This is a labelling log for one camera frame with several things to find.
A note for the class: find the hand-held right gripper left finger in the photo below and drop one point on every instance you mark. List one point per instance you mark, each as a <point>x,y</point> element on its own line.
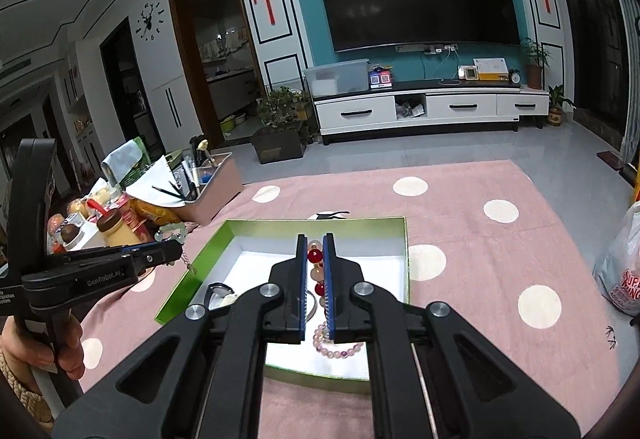
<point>301,294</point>

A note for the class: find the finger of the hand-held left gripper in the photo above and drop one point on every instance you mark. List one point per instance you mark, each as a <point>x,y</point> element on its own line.
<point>155,260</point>
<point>135,249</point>

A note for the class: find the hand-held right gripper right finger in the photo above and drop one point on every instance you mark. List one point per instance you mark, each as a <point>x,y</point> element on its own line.
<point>329,269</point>

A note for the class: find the green cardboard box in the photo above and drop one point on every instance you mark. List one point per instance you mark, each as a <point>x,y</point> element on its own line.
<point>390,239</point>

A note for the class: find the person's left hand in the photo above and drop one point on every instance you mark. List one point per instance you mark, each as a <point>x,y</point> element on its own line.
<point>70,349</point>

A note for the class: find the yellow bear bottle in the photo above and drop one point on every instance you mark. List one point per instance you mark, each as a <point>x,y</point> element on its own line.
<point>117,231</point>

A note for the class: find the orange snack packet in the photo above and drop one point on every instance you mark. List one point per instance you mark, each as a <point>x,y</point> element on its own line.
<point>155,211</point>

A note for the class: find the white paper sheets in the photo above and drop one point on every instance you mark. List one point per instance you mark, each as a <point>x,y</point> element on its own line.
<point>155,184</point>

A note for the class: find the green and white pouch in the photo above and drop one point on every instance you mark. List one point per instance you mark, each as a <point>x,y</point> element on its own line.
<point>125,159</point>

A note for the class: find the pink desk organizer box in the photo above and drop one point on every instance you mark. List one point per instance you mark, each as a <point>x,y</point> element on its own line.
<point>217,194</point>

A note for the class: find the pink polka dot tablecloth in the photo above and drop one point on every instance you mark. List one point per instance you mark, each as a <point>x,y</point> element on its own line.
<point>475,269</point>

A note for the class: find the large green potted plant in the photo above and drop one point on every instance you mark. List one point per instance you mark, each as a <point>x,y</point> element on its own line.
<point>282,119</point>

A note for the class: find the translucent plastic storage box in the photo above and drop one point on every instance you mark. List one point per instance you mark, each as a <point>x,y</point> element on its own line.
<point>335,79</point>

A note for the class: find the white television cabinet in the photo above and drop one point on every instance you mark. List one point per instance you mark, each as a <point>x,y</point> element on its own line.
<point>460,106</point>

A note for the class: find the white power strip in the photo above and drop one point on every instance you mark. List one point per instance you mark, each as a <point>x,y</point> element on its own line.
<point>425,49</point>

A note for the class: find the small white device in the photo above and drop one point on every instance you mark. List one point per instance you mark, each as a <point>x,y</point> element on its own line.
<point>468,73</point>

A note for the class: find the yellow and white box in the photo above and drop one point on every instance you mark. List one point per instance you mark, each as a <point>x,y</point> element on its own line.
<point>490,69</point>

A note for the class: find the black alarm clock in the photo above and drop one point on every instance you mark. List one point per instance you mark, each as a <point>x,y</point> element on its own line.
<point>515,77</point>

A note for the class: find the small floor potted plant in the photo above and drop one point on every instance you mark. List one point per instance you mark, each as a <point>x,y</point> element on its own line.
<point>556,114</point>

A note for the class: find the potted plant in brown pot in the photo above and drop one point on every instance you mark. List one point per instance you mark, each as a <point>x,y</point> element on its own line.
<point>535,74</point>

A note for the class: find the white printed plastic bag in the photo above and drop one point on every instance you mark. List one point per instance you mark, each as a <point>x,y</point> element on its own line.
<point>620,264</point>

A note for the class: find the black deer wall clock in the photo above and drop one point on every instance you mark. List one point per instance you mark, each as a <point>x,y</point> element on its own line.
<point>150,21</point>

